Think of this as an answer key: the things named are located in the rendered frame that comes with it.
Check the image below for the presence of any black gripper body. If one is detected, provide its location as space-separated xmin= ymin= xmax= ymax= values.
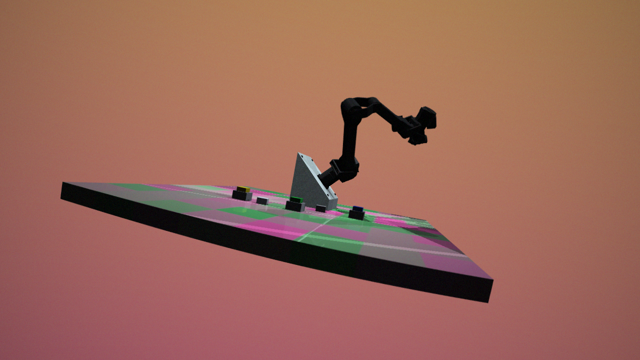
xmin=391 ymin=116 xmax=437 ymax=132

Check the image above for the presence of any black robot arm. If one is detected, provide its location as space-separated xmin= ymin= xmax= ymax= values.
xmin=317 ymin=97 xmax=437 ymax=189

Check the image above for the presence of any blue button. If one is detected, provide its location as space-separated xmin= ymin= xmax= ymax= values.
xmin=348 ymin=206 xmax=365 ymax=220

